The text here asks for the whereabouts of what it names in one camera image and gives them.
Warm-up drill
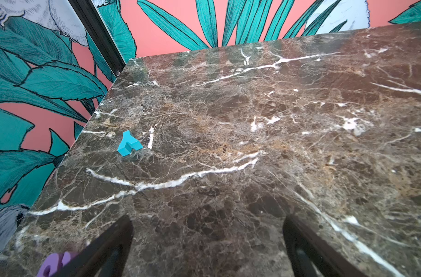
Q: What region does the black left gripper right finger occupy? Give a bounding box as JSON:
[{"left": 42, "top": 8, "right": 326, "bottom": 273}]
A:
[{"left": 283, "top": 215, "right": 365, "bottom": 277}]

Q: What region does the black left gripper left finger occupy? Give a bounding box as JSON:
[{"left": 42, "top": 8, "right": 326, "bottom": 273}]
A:
[{"left": 54, "top": 215, "right": 134, "bottom": 277}]

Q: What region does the black left corner post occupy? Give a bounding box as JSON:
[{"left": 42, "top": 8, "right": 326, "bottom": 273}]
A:
[{"left": 68, "top": 0, "right": 126, "bottom": 77}]

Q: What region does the purple plastic block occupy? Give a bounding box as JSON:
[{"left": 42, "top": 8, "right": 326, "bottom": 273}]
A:
[{"left": 37, "top": 252, "right": 78, "bottom": 277}]

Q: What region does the cyan plastic block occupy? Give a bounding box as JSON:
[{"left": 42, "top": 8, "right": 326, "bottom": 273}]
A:
[{"left": 117, "top": 130, "right": 143, "bottom": 157}]

